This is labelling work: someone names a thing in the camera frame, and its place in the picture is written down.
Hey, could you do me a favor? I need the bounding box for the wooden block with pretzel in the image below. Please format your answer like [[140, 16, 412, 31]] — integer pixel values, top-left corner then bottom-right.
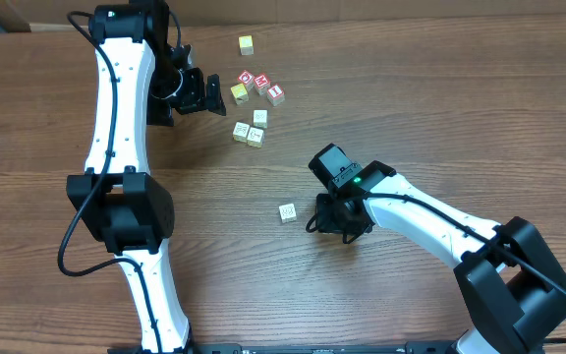
[[279, 204, 297, 223]]

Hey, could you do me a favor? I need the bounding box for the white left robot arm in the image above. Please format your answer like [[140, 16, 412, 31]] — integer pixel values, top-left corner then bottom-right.
[[57, 0, 226, 353]]

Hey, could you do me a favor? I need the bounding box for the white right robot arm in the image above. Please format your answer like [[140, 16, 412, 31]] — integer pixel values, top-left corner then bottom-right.
[[308, 157, 566, 353]]

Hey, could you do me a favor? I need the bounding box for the wooden block yellow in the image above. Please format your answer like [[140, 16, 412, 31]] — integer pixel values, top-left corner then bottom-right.
[[231, 83, 250, 105], [238, 35, 255, 56]]

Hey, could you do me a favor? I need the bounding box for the wooden block with K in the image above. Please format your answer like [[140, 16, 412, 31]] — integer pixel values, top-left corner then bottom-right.
[[232, 122, 251, 143]]

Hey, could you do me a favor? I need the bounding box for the wooden block red letter C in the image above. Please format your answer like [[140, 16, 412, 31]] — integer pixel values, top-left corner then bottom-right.
[[237, 70, 255, 91]]

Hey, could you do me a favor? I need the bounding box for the wooden block with turtle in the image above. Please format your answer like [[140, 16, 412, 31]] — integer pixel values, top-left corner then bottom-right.
[[253, 109, 268, 129]]

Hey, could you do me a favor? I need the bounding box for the wooden block red letter M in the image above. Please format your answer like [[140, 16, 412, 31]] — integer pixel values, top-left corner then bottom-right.
[[254, 73, 271, 95]]

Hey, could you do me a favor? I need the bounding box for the wooden block with umbrella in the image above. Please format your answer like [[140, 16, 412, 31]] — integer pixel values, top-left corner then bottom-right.
[[247, 127, 264, 148]]

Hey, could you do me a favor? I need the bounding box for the wooden block red letter I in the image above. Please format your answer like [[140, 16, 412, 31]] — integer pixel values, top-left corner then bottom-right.
[[266, 85, 285, 106]]

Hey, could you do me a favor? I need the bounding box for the far wooden block yellow top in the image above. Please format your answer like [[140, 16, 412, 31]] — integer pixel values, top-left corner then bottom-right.
[[238, 35, 255, 56]]

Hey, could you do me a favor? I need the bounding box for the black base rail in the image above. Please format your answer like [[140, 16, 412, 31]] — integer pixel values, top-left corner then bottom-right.
[[107, 341, 466, 354]]

